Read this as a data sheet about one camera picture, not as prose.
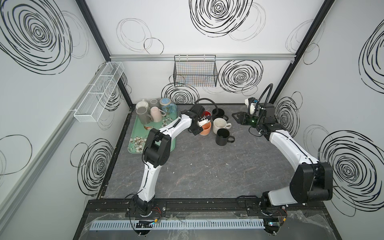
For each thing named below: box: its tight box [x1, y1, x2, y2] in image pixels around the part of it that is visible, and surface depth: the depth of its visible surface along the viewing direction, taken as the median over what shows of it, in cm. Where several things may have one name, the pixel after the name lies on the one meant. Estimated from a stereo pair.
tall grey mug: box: [136, 106, 153, 125], surface depth 104 cm
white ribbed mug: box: [135, 99, 149, 115], surface depth 110 cm
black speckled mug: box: [215, 128, 235, 146], surface depth 97 cm
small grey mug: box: [149, 98, 160, 108], surface depth 111 cm
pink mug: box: [150, 106, 167, 123], surface depth 107 cm
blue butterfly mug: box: [159, 97, 178, 121], surface depth 111 cm
